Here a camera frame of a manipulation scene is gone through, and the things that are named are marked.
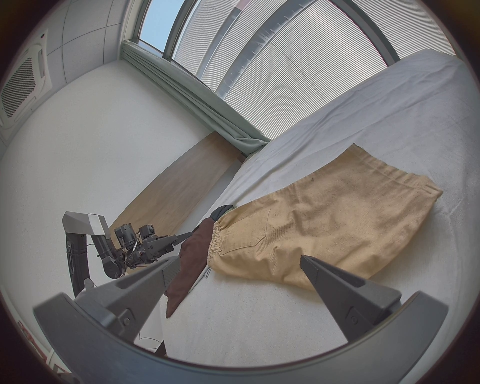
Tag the blue-green curtain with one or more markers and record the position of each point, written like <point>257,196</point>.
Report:
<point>195,101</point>

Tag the white ceiling air vent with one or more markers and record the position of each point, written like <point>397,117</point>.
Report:
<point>22,82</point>

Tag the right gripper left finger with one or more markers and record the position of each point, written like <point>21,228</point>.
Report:
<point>135,296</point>

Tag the brown shorts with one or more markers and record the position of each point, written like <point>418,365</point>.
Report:
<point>191,258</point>

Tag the window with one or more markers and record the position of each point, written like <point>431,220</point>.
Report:
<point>300,67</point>

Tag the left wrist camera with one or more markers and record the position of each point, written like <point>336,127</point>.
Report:
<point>147,230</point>

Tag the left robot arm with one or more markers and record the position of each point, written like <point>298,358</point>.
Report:
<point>112,266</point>

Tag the tan shorts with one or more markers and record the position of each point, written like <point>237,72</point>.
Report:
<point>318,217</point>

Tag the black garment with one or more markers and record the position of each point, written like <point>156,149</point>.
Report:
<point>220,212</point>

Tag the bed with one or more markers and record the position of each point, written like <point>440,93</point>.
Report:
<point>337,123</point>

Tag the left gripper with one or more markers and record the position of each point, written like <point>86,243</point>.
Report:
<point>159,245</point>

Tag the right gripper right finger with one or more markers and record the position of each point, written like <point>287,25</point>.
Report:
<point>352,303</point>

